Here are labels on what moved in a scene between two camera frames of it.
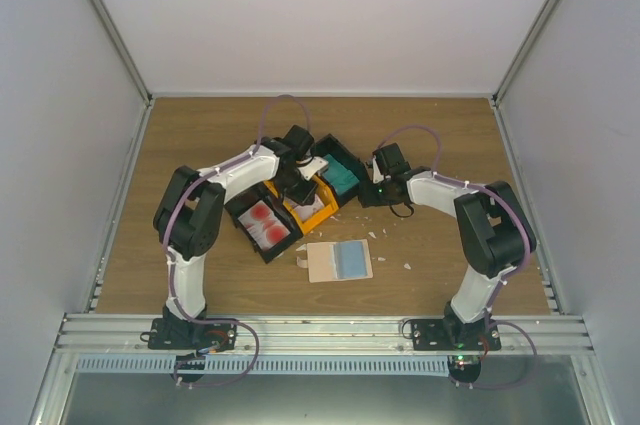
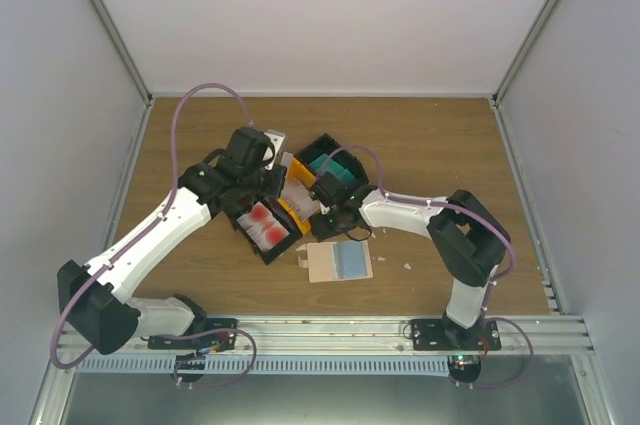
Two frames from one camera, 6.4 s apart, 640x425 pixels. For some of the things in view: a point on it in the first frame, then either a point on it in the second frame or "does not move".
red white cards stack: [263, 226] does not move
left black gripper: [301, 198] to [274, 188]
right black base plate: [442, 334] does not move
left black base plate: [172, 333] does not move
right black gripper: [367, 198] to [320, 231]
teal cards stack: [340, 177] does not move
